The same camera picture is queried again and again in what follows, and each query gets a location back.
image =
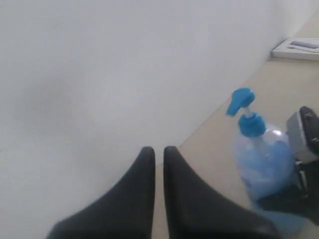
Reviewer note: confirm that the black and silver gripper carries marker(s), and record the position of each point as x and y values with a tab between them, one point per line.
303	196

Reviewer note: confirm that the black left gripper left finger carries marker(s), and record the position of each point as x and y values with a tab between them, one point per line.
125	212

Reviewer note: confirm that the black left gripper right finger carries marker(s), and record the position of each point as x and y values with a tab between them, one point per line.
194	210

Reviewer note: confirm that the blue soap pump bottle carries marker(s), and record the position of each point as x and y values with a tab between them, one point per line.
265	160

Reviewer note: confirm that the white flat box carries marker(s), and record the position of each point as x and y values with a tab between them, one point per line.
298	48

